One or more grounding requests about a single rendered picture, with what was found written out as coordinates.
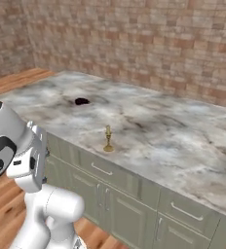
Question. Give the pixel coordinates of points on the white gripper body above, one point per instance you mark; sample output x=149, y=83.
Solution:
x=42, y=155

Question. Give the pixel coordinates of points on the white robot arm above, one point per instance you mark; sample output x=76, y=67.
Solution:
x=58, y=207

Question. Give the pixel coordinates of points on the green cabinet door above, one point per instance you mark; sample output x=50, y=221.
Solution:
x=56, y=171
x=84, y=197
x=129, y=220
x=180, y=238

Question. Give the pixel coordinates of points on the black jar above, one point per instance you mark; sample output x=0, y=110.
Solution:
x=82, y=101

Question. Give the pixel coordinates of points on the gold candle holder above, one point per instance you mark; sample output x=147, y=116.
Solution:
x=108, y=140

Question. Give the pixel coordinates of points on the green drawer front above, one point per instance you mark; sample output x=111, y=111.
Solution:
x=189, y=215
x=124, y=176
x=67, y=152

